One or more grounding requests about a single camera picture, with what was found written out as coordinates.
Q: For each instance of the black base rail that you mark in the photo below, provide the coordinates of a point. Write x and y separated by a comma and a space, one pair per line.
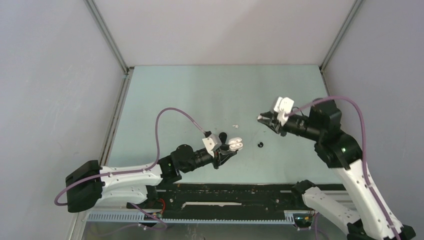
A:
228, 202

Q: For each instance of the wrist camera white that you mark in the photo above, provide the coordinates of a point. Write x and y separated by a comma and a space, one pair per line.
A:
211, 144
281, 108

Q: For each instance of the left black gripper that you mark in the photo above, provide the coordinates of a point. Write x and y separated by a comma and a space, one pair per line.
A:
220, 157

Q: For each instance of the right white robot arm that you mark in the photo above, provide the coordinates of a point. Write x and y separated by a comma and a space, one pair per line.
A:
371, 219

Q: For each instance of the white earbud case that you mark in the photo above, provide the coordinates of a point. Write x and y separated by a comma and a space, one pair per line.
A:
235, 144

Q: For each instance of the black earbud case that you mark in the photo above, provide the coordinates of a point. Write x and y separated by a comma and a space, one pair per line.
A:
223, 137

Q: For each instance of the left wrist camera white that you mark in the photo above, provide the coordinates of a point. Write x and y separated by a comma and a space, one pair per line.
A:
211, 144

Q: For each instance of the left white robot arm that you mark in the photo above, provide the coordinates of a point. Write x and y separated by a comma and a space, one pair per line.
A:
91, 185

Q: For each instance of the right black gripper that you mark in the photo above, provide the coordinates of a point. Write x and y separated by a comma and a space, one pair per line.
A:
271, 122

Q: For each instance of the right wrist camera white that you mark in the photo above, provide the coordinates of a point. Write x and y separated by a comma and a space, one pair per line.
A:
281, 108

